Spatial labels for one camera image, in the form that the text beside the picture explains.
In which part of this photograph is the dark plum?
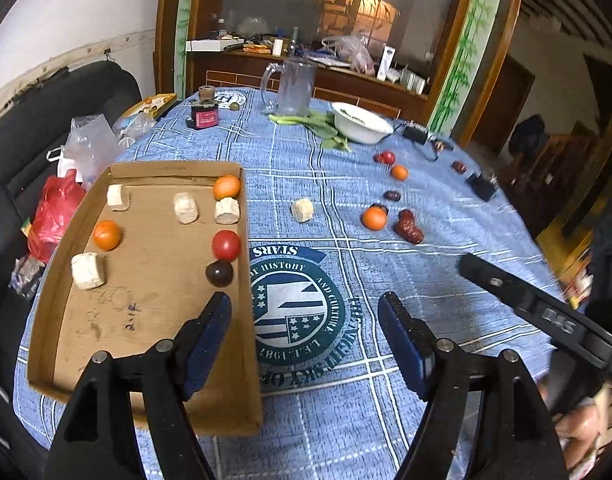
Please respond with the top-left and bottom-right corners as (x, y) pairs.
(205, 259), (234, 288)

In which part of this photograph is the large red date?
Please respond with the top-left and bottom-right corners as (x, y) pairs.
(394, 209), (424, 245)

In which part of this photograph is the orange mandarin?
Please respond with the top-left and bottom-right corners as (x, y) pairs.
(361, 206), (387, 231)
(213, 174), (241, 200)

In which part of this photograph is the beige sponge chunk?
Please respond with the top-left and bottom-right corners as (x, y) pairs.
(71, 252), (105, 290)
(291, 197), (315, 223)
(214, 197), (240, 224)
(172, 192), (200, 224)

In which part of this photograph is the orange mandarin tray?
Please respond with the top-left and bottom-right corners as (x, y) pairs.
(92, 220), (122, 252)

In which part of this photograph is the beige sponge chunk tray corner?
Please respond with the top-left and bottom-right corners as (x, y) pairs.
(106, 184), (130, 211)

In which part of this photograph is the right hand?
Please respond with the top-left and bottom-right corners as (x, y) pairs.
(552, 386), (612, 479)

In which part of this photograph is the black small box device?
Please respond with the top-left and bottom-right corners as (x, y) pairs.
(466, 172), (497, 202)

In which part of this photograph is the brown cardboard tray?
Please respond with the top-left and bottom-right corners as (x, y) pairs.
(26, 160), (263, 437)

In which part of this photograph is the red date far right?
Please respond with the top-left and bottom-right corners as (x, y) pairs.
(451, 160), (466, 174)

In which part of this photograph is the dark date small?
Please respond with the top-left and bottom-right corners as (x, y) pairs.
(383, 191), (402, 202)

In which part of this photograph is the blue plaid tablecloth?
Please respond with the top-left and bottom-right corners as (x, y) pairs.
(13, 86), (568, 480)

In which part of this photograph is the small orange far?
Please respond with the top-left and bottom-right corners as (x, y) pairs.
(390, 165), (409, 181)

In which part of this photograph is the beige sponge chunk on table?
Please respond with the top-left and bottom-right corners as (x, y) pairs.
(291, 197), (315, 223)

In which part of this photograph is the black power adapter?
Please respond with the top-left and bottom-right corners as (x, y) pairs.
(402, 122), (430, 145)

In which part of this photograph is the red cherry tomato far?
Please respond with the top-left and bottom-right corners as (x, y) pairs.
(373, 151), (396, 166)

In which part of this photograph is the red plastic bag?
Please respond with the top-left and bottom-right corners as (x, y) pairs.
(27, 169), (86, 263)

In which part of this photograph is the white bowl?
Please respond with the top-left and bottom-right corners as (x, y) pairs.
(331, 102), (394, 145)

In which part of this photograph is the clear plastic bag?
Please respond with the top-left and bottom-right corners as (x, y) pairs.
(47, 114), (123, 190)

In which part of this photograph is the dark jar with pink label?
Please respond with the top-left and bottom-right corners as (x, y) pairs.
(186, 86), (218, 130)

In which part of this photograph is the green leafy vegetable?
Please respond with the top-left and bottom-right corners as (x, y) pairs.
(268, 110), (352, 153)

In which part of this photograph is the black leather sofa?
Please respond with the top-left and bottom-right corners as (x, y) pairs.
(0, 61), (141, 479)

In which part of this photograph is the wooden sideboard cabinet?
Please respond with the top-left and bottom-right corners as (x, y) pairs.
(186, 40), (432, 125)

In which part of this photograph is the clear glass mug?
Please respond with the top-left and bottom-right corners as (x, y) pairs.
(259, 58), (317, 116)

